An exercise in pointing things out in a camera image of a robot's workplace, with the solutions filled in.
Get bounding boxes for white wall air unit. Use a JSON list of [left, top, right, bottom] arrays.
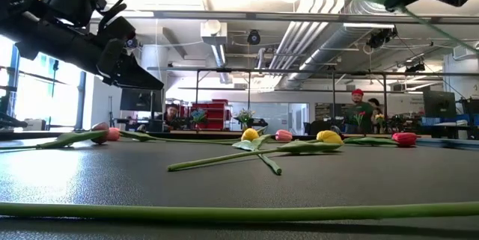
[[451, 41, 479, 61]]

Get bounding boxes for pink artificial tulip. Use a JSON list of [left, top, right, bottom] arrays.
[[106, 126, 242, 146], [275, 129, 294, 144]]

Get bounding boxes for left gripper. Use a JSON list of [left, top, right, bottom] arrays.
[[14, 11, 165, 90]]

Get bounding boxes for pale artificial flower bouquet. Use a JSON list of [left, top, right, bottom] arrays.
[[235, 108, 256, 132]]

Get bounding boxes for black workcell frame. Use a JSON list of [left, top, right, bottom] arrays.
[[147, 66, 479, 133]]

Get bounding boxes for dark table mat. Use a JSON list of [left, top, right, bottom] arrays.
[[0, 135, 479, 240]]

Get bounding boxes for black ceiling camera cluster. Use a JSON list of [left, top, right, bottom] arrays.
[[365, 26, 399, 49]]

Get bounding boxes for black computer monitor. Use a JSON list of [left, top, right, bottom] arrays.
[[422, 90, 457, 119], [119, 88, 165, 132]]

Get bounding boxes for grey overhead frame beam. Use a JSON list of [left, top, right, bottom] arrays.
[[89, 9, 479, 25]]

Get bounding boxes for yellow artificial tulip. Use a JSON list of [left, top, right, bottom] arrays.
[[167, 129, 344, 173], [231, 126, 283, 176]]

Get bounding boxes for person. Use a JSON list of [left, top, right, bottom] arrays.
[[368, 97, 383, 132], [346, 88, 375, 135], [156, 103, 184, 132]]

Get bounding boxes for white ceiling air unit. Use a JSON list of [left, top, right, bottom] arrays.
[[200, 19, 228, 46]]

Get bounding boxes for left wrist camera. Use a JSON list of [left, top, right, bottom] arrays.
[[43, 0, 109, 28]]

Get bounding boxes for blue artificial flower bunch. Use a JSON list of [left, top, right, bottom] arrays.
[[189, 108, 208, 132]]

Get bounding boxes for red artificial tulip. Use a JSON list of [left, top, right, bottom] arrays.
[[343, 132, 418, 148], [0, 201, 479, 223]]

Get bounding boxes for red storage bins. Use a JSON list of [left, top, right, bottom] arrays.
[[190, 99, 232, 132]]

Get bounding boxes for silver ventilation duct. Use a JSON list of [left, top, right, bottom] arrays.
[[286, 0, 397, 90]]

